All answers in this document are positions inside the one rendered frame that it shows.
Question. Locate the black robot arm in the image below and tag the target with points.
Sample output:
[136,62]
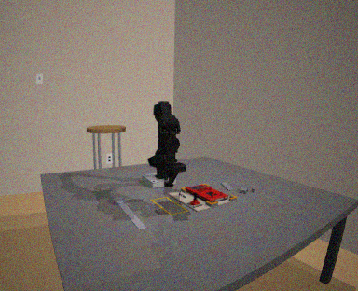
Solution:
[168,127]

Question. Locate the grey flat bar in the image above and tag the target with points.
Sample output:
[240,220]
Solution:
[131,215]

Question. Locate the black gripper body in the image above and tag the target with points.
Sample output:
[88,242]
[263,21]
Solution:
[173,167]

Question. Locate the black tyre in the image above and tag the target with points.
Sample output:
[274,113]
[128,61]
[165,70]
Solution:
[167,184]

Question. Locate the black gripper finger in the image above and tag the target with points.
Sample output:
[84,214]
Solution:
[163,171]
[171,176]

